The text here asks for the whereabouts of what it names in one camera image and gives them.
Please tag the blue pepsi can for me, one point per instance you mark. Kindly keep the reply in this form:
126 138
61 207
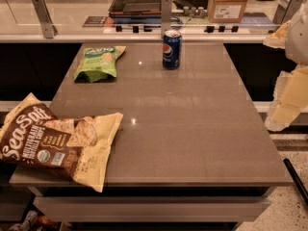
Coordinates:
171 49

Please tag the metal glass bracket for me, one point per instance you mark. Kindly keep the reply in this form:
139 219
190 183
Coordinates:
166 14
285 10
48 28

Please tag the snack packages under table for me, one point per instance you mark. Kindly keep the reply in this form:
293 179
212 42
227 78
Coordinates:
35 222

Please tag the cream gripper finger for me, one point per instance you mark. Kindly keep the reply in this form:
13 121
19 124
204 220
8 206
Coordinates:
290 97
277 39

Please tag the right metal glass bracket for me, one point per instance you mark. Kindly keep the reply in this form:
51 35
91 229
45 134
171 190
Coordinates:
285 10

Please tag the left metal glass bracket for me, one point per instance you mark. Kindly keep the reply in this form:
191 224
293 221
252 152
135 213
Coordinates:
48 28

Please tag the middle metal glass bracket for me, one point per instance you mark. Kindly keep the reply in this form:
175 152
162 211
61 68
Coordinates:
166 14

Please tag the green chip bag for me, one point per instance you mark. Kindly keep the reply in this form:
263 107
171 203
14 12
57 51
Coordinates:
98 63

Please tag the cardboard box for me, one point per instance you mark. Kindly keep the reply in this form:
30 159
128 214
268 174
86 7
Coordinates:
226 11

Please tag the black pole on floor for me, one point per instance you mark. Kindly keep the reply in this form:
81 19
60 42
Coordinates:
298 183

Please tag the brown sea salt chip bag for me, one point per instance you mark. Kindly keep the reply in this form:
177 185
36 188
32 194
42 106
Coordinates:
77 149

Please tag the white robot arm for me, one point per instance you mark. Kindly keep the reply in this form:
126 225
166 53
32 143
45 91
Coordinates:
296 43

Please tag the grey table drawer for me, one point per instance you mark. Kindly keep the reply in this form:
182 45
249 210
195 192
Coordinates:
152 209

